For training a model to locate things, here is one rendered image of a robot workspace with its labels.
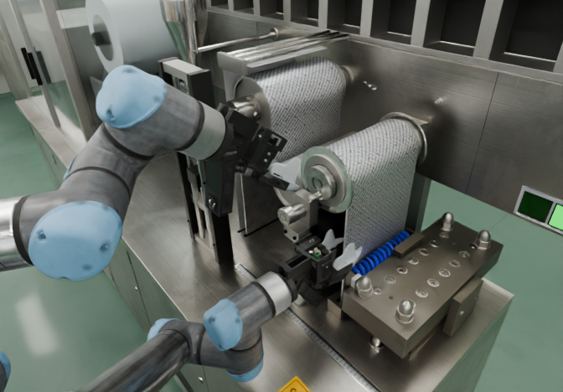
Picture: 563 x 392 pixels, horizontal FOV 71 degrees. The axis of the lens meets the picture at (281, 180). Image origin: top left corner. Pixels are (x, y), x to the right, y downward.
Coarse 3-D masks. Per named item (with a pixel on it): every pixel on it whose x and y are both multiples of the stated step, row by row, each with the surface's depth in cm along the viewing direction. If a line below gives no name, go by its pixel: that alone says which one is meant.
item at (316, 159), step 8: (416, 136) 90; (312, 160) 81; (320, 160) 79; (328, 160) 77; (304, 168) 84; (328, 168) 78; (336, 168) 76; (304, 176) 85; (336, 176) 77; (344, 184) 77; (344, 192) 77; (320, 200) 84; (328, 200) 82; (336, 200) 80
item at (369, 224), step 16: (384, 192) 87; (400, 192) 92; (352, 208) 81; (368, 208) 85; (384, 208) 90; (400, 208) 96; (352, 224) 83; (368, 224) 88; (384, 224) 93; (400, 224) 99; (352, 240) 86; (368, 240) 91; (384, 240) 97
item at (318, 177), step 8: (312, 168) 80; (320, 168) 78; (312, 176) 80; (320, 176) 79; (328, 176) 77; (312, 184) 82; (320, 184) 80; (328, 184) 78; (336, 184) 78; (312, 192) 82; (328, 192) 78; (336, 192) 79
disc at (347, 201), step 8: (304, 152) 83; (312, 152) 81; (320, 152) 79; (328, 152) 77; (304, 160) 84; (336, 160) 76; (344, 168) 75; (344, 176) 76; (304, 184) 87; (352, 184) 76; (352, 192) 76; (344, 200) 79; (328, 208) 84; (336, 208) 82; (344, 208) 80
